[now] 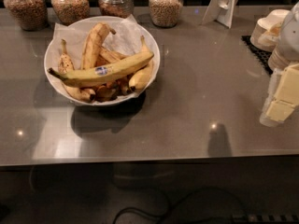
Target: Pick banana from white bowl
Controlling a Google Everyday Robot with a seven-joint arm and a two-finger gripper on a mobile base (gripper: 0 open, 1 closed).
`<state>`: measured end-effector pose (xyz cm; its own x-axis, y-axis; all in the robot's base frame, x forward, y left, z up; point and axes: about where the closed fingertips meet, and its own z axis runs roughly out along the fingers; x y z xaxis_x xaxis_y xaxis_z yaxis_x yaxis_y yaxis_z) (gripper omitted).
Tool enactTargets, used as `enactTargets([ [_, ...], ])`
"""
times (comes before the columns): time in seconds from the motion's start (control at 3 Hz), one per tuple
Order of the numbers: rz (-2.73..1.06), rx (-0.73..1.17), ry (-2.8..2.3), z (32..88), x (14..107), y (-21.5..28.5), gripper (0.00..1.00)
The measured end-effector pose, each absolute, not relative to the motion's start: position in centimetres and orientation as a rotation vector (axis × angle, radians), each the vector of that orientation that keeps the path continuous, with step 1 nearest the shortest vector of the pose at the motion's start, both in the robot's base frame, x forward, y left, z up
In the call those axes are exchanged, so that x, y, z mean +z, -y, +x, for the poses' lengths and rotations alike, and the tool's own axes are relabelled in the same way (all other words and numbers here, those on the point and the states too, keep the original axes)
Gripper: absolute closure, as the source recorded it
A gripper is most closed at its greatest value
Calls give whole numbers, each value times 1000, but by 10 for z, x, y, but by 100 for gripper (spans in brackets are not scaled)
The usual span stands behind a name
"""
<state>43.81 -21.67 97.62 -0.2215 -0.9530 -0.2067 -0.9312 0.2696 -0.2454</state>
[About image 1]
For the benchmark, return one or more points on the brown banana in middle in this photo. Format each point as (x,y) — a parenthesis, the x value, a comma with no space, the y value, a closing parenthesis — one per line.
(108,56)

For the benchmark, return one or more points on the white paper liner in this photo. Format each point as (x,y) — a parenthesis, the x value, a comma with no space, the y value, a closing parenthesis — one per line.
(126,40)

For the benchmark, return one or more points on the spotted banana at left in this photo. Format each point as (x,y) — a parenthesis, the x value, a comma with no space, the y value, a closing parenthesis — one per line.
(66,65)

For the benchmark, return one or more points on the white sign stand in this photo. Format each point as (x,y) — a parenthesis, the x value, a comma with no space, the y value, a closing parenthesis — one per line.
(221,11)

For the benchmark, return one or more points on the upright yellow banana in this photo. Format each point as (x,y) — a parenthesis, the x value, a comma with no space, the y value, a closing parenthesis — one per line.
(93,44)

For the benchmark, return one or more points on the glass jar far left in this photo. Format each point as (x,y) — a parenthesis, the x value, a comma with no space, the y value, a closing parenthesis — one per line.
(31,15)

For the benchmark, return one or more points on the small banana at right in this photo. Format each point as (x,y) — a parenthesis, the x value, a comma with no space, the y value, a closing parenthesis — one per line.
(141,78)

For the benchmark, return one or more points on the stack of paper bowls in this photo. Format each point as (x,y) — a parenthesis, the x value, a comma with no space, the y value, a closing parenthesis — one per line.
(267,29)

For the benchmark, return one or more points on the long banana with sticker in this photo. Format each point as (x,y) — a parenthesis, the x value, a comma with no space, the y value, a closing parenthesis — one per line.
(106,73)

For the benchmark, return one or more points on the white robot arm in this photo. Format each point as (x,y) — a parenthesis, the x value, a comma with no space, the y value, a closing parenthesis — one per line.
(287,49)

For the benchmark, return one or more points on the glass jar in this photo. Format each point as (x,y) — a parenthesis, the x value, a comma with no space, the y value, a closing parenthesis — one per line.
(165,13)
(70,11)
(116,8)
(31,15)

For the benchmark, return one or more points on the white bowl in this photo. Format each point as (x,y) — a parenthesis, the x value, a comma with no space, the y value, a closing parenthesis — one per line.
(58,86)

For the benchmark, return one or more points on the black power strip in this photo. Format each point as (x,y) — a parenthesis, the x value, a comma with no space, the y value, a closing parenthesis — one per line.
(265,219)

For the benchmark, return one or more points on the black rubber mat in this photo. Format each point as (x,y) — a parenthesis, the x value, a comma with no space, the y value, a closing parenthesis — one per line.
(261,55)

